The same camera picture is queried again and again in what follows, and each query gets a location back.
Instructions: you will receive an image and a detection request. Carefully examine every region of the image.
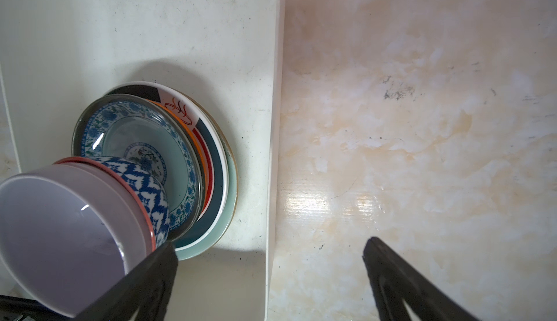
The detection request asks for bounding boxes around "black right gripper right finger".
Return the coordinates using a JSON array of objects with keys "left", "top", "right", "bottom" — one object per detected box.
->
[{"left": 363, "top": 237, "right": 477, "bottom": 320}]

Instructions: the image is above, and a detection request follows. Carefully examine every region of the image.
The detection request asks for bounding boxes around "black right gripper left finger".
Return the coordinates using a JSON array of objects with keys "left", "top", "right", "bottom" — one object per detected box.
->
[{"left": 74, "top": 243, "right": 178, "bottom": 320}]

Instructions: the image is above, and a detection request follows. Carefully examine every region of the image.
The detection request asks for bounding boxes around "mint green flower plate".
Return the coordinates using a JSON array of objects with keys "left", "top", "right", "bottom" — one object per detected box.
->
[{"left": 176, "top": 106, "right": 239, "bottom": 261}]

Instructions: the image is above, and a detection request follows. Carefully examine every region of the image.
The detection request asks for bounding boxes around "lavender bowl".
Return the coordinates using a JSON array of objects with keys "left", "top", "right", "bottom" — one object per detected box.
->
[{"left": 1, "top": 162, "right": 155, "bottom": 317}]

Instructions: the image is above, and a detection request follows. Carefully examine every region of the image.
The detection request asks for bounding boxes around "red patterned bowl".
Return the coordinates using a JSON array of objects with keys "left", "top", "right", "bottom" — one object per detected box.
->
[{"left": 56, "top": 156, "right": 171, "bottom": 251}]

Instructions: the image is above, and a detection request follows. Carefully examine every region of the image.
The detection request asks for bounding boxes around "orange plate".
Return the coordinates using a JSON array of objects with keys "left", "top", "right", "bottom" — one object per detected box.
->
[{"left": 154, "top": 101, "right": 210, "bottom": 213}]

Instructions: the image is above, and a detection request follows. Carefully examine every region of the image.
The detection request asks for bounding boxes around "teal blue patterned plate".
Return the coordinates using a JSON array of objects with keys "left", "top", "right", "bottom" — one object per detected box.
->
[{"left": 71, "top": 94, "right": 204, "bottom": 241}]

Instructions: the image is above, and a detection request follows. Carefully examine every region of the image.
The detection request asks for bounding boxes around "white plate green red rim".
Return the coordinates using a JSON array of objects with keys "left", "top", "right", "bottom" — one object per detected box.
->
[{"left": 107, "top": 82, "right": 235, "bottom": 260}]

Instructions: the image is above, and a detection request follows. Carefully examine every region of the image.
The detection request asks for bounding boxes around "white plastic bin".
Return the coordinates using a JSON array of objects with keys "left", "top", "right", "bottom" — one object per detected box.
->
[{"left": 1, "top": 0, "right": 284, "bottom": 320}]

